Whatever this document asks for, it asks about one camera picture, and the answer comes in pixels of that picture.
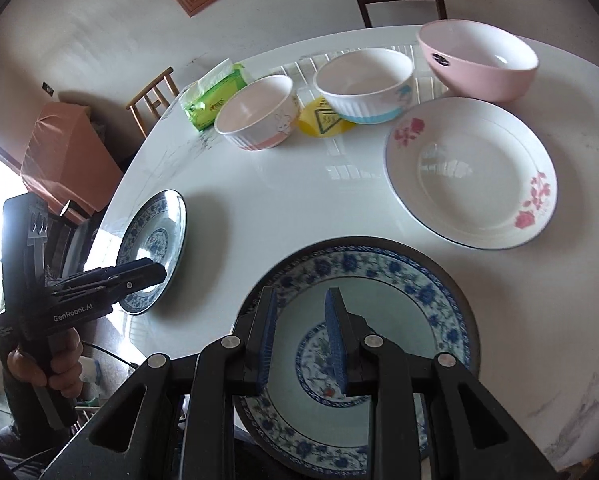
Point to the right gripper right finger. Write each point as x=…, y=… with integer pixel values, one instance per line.
x=345, y=331

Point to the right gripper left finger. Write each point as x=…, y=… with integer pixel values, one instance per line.
x=260, y=341

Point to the large blue floral plate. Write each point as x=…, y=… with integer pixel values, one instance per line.
x=302, y=418

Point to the white plate pink flowers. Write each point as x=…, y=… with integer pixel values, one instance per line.
x=471, y=173

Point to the pink striped rabbit bowl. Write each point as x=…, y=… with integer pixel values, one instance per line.
x=261, y=115

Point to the blue striped white bowl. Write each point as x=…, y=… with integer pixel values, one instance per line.
x=368, y=86

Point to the large pink bowl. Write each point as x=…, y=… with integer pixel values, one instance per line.
x=478, y=60

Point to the left hand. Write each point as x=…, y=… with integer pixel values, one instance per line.
x=65, y=366

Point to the orange cloth covered furniture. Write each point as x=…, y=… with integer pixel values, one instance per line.
x=66, y=160

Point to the yellow hot warning sticker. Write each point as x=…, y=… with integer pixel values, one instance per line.
x=319, y=120

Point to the light wooden chair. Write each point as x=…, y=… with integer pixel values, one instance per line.
x=157, y=95

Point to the green tissue pack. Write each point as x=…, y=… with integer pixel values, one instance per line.
x=202, y=100

